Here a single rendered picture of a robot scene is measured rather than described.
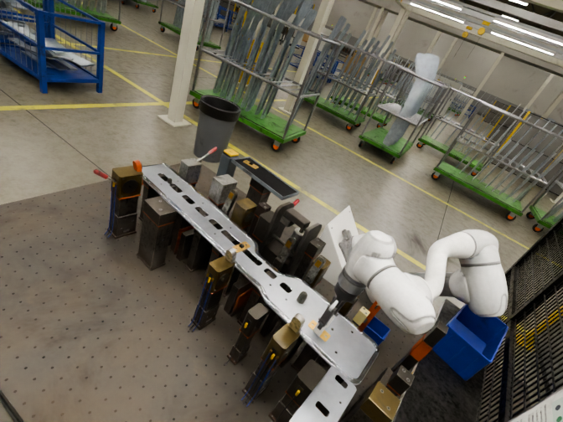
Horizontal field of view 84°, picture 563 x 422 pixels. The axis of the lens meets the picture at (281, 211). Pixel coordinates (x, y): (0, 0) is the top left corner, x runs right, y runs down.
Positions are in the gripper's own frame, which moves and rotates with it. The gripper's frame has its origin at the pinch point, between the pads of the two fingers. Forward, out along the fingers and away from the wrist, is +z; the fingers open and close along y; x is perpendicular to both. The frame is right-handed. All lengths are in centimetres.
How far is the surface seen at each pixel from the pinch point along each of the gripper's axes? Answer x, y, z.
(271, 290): 23.0, -1.5, 4.1
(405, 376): -29.3, 3.3, -4.0
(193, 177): 102, 22, 6
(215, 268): 40.0, -16.4, -0.4
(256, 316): 18.2, -14.3, 5.1
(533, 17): 80, 712, -229
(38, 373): 55, -66, 34
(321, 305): 6.0, 10.9, 4.1
